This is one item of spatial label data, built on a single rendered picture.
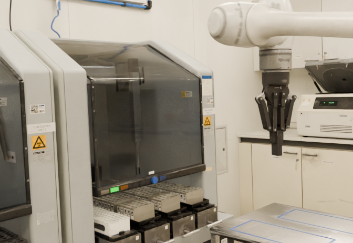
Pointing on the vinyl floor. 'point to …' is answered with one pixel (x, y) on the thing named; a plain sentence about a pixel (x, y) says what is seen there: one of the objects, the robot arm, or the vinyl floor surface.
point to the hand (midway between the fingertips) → (276, 143)
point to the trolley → (286, 226)
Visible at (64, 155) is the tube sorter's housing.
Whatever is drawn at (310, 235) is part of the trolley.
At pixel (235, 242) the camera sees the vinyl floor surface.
